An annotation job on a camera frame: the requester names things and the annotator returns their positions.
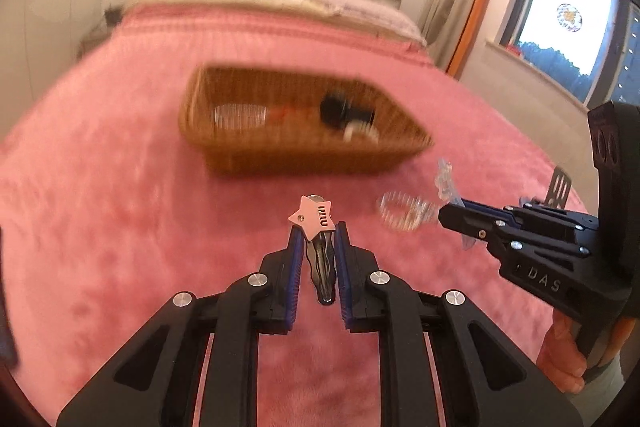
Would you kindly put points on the round window sticker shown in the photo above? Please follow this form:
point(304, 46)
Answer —
point(570, 19)

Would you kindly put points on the clear crystal hair clip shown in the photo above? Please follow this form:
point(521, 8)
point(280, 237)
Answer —
point(446, 182)

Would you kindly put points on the black watch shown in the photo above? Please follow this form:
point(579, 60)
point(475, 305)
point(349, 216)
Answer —
point(335, 109)

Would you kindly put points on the brown wicker basket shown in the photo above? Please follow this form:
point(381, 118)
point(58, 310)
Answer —
point(300, 157)

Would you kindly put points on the translucent blue hair clip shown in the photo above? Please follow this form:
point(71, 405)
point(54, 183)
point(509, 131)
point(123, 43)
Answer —
point(470, 244)

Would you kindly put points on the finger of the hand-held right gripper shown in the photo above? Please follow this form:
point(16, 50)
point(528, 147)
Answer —
point(500, 209)
point(460, 217)

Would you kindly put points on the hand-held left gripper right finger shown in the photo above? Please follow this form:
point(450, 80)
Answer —
point(345, 279)

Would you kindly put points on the purple floral pillow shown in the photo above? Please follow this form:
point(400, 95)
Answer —
point(365, 9)

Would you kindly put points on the metal phone stand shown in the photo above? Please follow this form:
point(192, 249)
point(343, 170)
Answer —
point(559, 187)

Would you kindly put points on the small red box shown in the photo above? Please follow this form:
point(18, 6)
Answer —
point(514, 51)

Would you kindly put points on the star-topped metal hair clip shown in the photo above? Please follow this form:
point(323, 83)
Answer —
point(312, 217)

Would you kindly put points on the person's right hand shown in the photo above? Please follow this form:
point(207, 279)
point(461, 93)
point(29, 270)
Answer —
point(560, 357)

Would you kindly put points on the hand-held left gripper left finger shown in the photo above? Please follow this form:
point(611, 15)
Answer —
point(295, 277)

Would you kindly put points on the pink fleece blanket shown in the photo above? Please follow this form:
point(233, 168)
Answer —
point(125, 207)

